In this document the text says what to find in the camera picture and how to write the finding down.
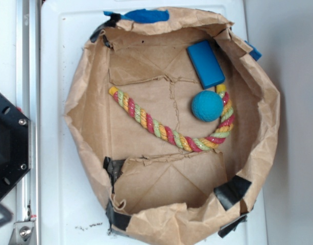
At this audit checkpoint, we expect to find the blue tape piece right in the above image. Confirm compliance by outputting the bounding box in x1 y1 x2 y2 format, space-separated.
245 40 262 61

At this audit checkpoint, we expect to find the blue rectangular block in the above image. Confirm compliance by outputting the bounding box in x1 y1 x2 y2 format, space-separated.
187 40 225 89

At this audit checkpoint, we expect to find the blue tape piece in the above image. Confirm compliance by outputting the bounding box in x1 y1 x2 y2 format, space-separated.
103 9 170 23
245 40 262 61

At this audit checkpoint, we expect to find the white cutting board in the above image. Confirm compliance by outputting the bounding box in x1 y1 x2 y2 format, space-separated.
40 0 269 245

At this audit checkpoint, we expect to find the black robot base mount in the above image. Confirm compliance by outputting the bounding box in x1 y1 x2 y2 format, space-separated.
0 93 30 200

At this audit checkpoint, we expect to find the blue rubber ball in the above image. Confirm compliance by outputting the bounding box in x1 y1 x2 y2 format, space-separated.
191 90 224 122

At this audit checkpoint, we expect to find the aluminium extrusion rail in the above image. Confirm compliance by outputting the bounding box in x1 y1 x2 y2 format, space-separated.
15 1 42 244

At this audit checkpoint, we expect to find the multicolored twisted rope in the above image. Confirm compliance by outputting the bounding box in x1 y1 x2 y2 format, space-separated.
108 84 235 153

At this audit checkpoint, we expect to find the metal corner bracket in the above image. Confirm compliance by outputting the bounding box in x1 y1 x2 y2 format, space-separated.
8 221 36 245

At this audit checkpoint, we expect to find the brown paper bag tray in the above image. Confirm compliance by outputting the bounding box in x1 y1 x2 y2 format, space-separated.
65 7 280 244

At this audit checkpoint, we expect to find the blue tape piece top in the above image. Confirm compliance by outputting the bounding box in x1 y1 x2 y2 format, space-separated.
103 9 170 23

